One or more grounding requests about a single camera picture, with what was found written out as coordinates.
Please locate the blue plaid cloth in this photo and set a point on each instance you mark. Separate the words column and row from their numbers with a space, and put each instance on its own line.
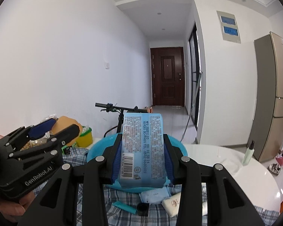
column 122, row 219

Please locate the yellow bin with green rim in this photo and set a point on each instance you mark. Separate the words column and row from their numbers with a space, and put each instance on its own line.
column 85, row 139

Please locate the black framed glass door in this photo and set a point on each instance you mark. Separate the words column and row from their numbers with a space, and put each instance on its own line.
column 193, row 75

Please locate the blue plastic basin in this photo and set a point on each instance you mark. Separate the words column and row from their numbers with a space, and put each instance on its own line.
column 96, row 149

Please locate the black bicycle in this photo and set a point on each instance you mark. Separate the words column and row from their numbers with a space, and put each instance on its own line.
column 120, row 120

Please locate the brown wooden door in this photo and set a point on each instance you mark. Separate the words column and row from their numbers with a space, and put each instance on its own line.
column 167, row 77

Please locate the grey wall panel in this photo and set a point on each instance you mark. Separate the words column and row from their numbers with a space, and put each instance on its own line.
column 229, row 27

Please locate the tan flat object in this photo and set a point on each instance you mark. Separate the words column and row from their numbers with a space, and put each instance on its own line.
column 66, row 122

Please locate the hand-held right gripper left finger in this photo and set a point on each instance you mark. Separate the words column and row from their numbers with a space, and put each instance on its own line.
column 115, row 169

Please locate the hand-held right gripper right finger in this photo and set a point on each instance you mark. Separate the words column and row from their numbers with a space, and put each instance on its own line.
column 169, row 169

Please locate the blue tissue pack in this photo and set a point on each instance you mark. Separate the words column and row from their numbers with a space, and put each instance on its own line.
column 143, row 146

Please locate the person's left hand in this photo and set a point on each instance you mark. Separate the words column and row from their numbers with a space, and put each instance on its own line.
column 11, row 209

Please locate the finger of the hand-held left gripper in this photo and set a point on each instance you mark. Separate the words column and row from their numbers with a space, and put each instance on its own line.
column 66, row 133
column 41, row 128

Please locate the green pump bottle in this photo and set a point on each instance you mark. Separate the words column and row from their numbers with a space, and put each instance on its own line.
column 248, row 154

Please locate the small black box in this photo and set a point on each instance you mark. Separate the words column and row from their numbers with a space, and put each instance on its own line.
column 142, row 209

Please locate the clear snack bag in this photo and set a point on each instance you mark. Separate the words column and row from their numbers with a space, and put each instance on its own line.
column 35, row 144

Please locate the white wall switch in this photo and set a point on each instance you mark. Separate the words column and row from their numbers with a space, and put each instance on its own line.
column 106, row 65

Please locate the white patterned shoe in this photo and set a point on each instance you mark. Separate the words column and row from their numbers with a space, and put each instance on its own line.
column 274, row 169

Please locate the teal tube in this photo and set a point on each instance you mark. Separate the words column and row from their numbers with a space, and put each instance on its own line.
column 123, row 207

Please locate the pink patterned cloth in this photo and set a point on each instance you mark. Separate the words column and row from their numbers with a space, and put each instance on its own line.
column 1, row 136

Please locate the white soap packet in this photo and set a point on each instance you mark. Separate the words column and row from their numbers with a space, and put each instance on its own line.
column 171, row 204

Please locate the orange bag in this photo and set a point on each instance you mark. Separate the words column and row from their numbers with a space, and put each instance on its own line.
column 149, row 109

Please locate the pale blue packet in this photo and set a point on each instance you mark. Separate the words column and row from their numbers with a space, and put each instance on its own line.
column 155, row 194

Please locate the beige refrigerator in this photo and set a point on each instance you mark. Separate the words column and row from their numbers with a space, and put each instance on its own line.
column 271, row 94

